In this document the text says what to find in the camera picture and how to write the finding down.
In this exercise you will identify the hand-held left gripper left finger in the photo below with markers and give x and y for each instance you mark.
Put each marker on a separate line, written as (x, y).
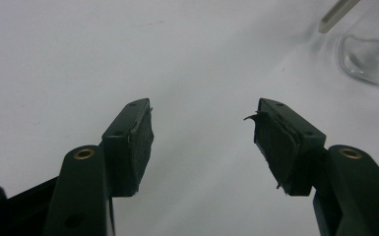
(124, 147)

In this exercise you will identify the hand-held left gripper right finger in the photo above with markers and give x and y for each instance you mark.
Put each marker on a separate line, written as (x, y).
(295, 147)

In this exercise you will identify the beige flat stick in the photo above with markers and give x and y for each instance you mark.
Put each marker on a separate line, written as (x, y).
(336, 13)

